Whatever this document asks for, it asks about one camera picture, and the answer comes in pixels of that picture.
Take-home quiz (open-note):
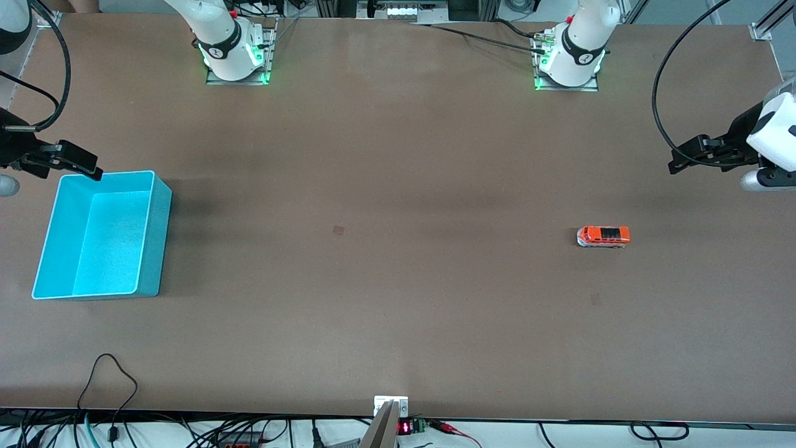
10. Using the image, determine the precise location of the red clip lead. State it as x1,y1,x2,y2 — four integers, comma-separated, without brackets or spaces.
429,420,483,448

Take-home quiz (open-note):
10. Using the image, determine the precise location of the orange toy bus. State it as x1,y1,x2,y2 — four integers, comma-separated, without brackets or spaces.
576,225,631,249

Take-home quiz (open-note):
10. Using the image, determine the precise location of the black coiled cable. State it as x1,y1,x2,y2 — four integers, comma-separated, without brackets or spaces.
629,421,690,441

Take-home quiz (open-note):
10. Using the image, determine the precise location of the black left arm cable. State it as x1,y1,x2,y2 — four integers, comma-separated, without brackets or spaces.
652,0,732,166

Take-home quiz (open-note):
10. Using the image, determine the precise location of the thin black looped cable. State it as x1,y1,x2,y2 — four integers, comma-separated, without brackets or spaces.
76,353,139,444

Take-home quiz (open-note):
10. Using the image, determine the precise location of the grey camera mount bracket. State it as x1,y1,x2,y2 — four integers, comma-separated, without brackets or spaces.
358,395,410,448

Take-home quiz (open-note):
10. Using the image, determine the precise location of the grey orange power hub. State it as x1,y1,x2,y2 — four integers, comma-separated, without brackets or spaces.
215,432,266,448

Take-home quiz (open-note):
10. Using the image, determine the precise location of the blue plastic box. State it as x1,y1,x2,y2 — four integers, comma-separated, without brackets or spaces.
31,170,173,301

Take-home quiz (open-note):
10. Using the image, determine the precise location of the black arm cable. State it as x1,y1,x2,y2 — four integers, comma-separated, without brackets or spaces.
652,0,732,166
0,0,72,131

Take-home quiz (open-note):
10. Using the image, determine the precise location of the black cable on table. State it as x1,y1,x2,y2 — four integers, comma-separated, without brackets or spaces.
407,19,551,54

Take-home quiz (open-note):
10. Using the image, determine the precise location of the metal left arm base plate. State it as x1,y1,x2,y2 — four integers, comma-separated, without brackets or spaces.
532,30,600,93

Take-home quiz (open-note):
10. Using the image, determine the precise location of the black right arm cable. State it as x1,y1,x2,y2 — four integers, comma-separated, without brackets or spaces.
0,0,72,131

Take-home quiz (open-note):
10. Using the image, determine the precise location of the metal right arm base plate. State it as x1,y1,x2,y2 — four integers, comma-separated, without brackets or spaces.
205,17,278,86

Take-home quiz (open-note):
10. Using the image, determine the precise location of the metal device with white lights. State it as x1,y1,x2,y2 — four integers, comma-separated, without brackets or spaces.
358,0,450,22

